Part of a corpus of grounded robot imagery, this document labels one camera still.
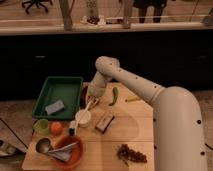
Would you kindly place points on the metal ladle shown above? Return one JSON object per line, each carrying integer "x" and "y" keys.
{"x": 43, "y": 146}

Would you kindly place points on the small green cup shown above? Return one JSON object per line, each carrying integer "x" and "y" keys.
{"x": 41, "y": 126}

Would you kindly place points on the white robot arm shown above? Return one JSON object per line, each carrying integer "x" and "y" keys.
{"x": 179, "y": 143}

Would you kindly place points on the grey spatula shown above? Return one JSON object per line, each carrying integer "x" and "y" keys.
{"x": 63, "y": 153}

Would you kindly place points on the white paper cup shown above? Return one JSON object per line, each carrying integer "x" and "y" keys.
{"x": 83, "y": 118}

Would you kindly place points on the dark brown bowl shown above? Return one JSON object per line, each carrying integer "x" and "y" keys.
{"x": 83, "y": 96}

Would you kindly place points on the orange bowl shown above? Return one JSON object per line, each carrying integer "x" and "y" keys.
{"x": 76, "y": 153}

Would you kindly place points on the green chili pepper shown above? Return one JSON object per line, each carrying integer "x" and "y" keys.
{"x": 115, "y": 96}

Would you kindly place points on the orange fruit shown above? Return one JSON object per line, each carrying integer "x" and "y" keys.
{"x": 56, "y": 128}

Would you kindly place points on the person legs background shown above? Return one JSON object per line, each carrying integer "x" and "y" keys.
{"x": 143, "y": 5}

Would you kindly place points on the office chair base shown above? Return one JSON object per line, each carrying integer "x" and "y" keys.
{"x": 29, "y": 3}

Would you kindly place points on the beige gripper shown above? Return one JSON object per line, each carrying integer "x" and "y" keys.
{"x": 91, "y": 102}

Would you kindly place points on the black silver eraser block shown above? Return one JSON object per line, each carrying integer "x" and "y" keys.
{"x": 104, "y": 122}

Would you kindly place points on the green plastic tray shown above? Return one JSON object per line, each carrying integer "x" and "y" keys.
{"x": 66, "y": 89}

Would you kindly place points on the blue grey sponge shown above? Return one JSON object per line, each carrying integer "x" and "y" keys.
{"x": 54, "y": 107}

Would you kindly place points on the wooden table board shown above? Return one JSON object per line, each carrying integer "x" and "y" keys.
{"x": 133, "y": 125}

